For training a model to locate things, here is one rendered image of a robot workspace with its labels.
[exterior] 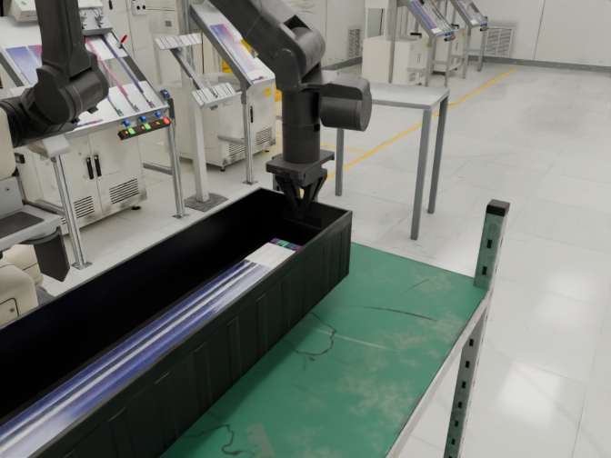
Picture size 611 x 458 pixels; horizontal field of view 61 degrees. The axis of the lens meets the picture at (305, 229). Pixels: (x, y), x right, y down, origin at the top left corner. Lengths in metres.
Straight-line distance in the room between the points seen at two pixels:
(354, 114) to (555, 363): 1.83
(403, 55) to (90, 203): 4.73
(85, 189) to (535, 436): 2.60
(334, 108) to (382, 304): 0.32
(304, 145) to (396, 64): 6.30
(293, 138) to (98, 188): 2.65
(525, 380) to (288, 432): 1.70
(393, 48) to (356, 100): 6.28
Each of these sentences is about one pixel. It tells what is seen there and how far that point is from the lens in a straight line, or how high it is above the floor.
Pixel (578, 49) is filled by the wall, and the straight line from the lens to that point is 9.58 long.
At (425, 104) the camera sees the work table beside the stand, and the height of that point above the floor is 0.80.
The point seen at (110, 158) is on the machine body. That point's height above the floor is 0.41.
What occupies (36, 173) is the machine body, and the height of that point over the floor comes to 0.46.
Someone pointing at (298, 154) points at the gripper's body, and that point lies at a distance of 0.75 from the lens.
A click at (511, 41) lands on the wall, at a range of 9.74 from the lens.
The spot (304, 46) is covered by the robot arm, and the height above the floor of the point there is 1.34.
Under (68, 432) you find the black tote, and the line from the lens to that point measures 0.47.
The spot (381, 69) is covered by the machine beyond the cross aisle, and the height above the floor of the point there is 0.26.
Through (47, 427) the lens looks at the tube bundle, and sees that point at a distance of 0.58.
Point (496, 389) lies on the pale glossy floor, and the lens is 2.18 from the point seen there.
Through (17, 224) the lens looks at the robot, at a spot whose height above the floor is 1.04.
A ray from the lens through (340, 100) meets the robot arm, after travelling 0.71.
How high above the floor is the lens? 1.43
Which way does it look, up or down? 27 degrees down
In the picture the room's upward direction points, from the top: straight up
